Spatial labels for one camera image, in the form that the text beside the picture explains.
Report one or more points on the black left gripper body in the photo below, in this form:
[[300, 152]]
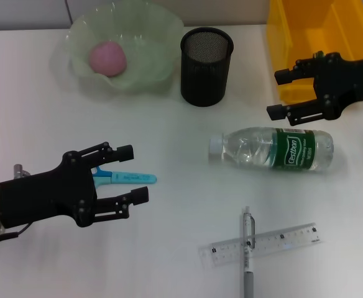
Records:
[[44, 195]]

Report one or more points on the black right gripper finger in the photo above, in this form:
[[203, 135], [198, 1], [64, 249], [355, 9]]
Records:
[[282, 77], [276, 112]]

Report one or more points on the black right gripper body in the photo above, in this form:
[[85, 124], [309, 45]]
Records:
[[346, 80]]

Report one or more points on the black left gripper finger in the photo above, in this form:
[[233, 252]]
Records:
[[125, 153], [141, 195]]

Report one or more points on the clear green-label water bottle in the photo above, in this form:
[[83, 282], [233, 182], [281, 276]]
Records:
[[246, 149]]

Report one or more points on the pink peach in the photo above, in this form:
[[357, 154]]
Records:
[[108, 60]]

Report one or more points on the blue capped scissors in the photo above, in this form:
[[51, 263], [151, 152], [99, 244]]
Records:
[[135, 178]]

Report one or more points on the black mesh pen holder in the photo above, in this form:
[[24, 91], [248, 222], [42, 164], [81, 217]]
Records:
[[204, 77]]

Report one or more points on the translucent green fruit bowl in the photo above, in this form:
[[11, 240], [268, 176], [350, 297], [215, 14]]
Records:
[[150, 56]]

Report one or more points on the transparent plastic ruler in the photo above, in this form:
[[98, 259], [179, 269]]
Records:
[[278, 245]]

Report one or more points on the grey clear pen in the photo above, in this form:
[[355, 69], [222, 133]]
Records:
[[248, 279]]

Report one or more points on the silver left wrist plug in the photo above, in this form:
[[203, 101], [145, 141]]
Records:
[[20, 170]]

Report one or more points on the yellow plastic bin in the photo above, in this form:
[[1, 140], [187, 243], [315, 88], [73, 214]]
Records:
[[293, 31]]

